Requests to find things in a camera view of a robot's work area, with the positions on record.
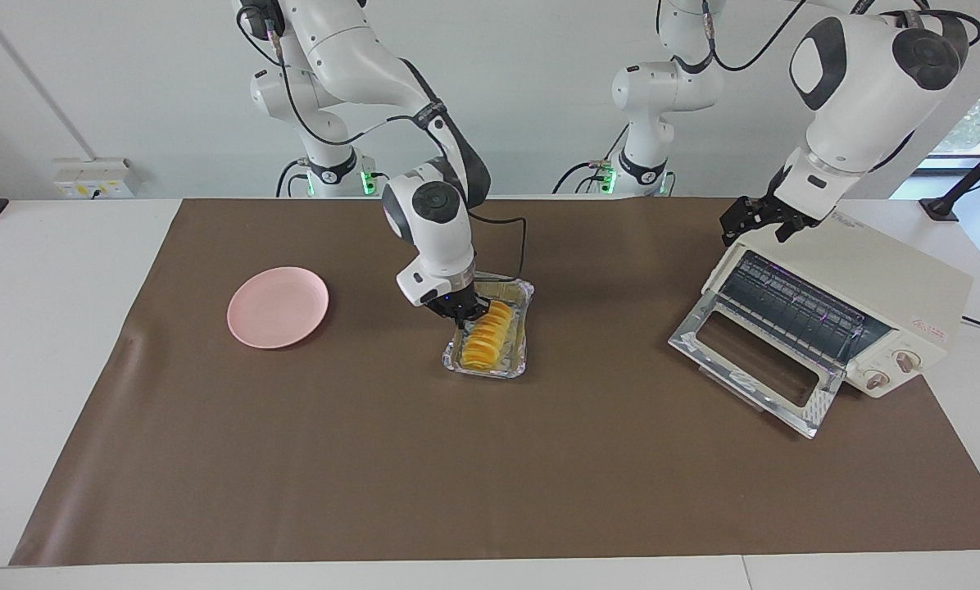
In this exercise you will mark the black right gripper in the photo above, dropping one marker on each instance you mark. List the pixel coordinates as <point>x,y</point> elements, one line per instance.
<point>453,303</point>

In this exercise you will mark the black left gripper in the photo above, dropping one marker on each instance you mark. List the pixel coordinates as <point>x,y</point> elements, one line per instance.
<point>777,213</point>

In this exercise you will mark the sliced golden bread loaf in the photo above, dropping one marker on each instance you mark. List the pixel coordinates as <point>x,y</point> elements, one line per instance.
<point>486,344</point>

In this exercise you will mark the aluminium foil tray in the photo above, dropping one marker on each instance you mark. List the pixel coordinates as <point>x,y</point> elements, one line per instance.
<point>519,352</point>

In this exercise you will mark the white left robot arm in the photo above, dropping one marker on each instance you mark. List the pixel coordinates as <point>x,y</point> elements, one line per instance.
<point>859,115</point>

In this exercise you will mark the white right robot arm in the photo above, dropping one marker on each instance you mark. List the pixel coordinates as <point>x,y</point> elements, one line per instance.
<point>433,229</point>

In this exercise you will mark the cream toaster oven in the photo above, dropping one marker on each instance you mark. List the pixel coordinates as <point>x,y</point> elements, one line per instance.
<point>859,262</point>

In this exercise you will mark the silver glass oven door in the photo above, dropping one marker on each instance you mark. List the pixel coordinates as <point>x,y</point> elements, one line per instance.
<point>756,360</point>

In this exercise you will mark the cream oven knob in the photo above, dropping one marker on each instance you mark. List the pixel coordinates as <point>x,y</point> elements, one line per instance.
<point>875,378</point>
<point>907,360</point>

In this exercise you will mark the brown table mat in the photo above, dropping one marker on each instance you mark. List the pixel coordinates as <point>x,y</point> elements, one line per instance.
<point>490,459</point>

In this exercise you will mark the pink round plate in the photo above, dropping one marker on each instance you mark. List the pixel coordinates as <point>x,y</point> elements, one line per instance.
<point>277,307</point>

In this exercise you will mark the white wall socket strip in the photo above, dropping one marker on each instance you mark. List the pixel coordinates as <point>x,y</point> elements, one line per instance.
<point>97,179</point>

